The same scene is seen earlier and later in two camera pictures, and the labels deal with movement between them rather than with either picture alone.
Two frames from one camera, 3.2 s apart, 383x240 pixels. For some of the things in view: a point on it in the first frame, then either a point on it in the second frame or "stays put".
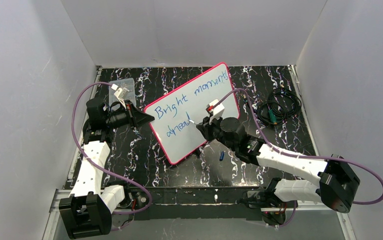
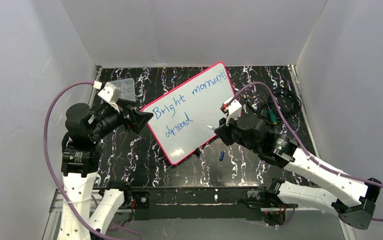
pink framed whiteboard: (176, 114) stays put
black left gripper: (130, 115) stays put
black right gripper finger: (206, 128) -> (228, 134)
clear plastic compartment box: (128, 83) stays put
